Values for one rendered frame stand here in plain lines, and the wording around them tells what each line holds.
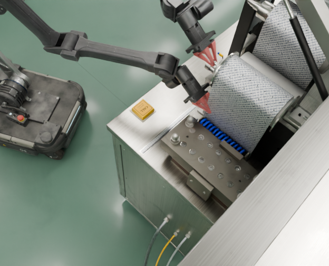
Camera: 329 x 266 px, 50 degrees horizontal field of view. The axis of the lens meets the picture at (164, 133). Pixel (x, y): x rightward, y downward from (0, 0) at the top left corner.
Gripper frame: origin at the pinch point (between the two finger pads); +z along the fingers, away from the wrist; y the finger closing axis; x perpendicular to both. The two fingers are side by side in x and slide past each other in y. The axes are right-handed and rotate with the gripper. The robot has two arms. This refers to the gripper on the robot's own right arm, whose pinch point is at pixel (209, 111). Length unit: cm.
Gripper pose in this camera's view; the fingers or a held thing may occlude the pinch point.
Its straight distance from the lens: 133.8
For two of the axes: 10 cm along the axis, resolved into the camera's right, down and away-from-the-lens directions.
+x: 4.1, -1.2, -9.1
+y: -6.9, 6.1, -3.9
